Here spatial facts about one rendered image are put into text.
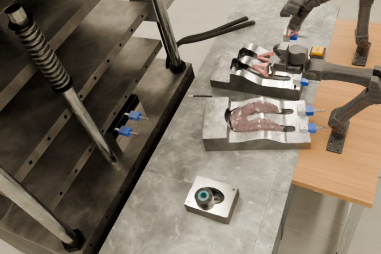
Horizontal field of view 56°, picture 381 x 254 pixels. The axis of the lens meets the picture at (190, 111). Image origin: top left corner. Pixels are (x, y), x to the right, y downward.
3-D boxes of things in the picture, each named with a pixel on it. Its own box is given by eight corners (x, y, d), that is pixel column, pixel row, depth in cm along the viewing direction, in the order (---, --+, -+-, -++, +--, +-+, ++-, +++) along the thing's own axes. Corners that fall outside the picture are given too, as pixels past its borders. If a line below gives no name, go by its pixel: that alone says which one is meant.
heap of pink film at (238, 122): (282, 106, 182) (282, 95, 176) (283, 134, 171) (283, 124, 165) (231, 108, 187) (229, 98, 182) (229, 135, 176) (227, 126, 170)
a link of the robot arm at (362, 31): (355, 46, 195) (360, -6, 172) (354, 38, 199) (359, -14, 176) (367, 45, 193) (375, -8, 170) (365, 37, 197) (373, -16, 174)
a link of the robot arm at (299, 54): (285, 55, 142) (316, 59, 137) (291, 42, 146) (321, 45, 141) (286, 76, 150) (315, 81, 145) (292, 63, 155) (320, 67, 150)
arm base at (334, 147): (326, 140, 162) (343, 144, 159) (337, 108, 172) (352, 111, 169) (325, 150, 168) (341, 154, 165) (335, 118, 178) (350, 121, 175)
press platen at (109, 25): (151, 9, 192) (148, 1, 189) (18, 186, 133) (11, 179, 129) (48, 1, 222) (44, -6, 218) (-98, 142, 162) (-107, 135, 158)
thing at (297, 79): (320, 83, 186) (321, 76, 182) (318, 90, 183) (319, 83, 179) (295, 79, 191) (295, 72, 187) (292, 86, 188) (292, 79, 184)
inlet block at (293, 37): (308, 38, 203) (308, 30, 199) (307, 43, 200) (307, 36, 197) (285, 36, 209) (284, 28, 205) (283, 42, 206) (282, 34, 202)
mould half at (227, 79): (309, 68, 203) (310, 50, 193) (299, 101, 189) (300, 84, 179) (226, 57, 223) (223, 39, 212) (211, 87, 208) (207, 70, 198)
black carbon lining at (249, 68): (296, 64, 197) (296, 51, 190) (289, 85, 188) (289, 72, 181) (236, 56, 211) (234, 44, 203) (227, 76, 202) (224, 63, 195)
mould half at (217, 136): (304, 107, 186) (305, 92, 178) (309, 149, 169) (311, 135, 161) (209, 111, 197) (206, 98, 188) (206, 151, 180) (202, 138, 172)
